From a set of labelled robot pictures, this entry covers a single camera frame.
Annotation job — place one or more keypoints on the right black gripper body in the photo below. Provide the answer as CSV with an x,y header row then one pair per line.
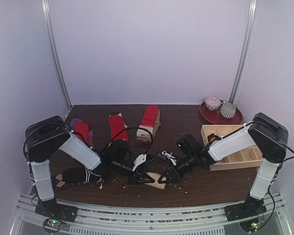
x,y
173,173

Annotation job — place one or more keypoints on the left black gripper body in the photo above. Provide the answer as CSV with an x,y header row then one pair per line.
x,y
139,169

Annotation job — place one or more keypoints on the beige striped maroon sock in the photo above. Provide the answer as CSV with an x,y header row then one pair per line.
x,y
155,184

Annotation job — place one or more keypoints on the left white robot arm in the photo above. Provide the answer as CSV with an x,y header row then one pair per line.
x,y
44,138

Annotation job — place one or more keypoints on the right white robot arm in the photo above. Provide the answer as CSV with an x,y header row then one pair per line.
x,y
260,143

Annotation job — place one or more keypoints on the red beige sock centre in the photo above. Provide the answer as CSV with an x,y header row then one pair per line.
x,y
150,122

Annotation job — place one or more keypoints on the black argyle rolled sock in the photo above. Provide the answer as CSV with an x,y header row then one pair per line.
x,y
212,137

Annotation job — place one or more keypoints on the black sock three white stripes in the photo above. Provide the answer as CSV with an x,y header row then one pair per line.
x,y
84,175

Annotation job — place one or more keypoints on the red round plate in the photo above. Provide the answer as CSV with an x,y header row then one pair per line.
x,y
215,117

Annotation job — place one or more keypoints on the red purple sock far left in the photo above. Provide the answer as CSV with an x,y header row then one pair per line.
x,y
82,128

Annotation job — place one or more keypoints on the white patterned bowl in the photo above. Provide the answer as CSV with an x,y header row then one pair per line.
x,y
212,103

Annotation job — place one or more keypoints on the wooden compartment box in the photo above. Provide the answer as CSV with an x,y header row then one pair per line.
x,y
246,158

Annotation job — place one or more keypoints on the grey striped cup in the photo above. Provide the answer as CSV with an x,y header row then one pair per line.
x,y
228,110

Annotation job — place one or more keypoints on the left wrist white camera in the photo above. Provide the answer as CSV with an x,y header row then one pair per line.
x,y
141,159

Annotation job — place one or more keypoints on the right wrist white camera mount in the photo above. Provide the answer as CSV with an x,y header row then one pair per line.
x,y
167,156

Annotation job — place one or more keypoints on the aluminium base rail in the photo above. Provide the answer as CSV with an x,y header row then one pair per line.
x,y
107,220

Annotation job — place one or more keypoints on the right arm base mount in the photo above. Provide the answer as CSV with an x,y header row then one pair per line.
x,y
247,213

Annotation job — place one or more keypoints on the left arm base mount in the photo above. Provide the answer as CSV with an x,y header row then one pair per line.
x,y
56,215

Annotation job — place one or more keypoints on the right aluminium corner post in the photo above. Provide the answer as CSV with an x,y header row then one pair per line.
x,y
247,42

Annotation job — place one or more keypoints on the aluminium corner post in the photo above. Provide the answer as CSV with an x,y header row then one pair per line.
x,y
247,42
54,53

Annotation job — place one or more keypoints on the left aluminium corner post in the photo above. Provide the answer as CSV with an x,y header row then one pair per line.
x,y
54,53

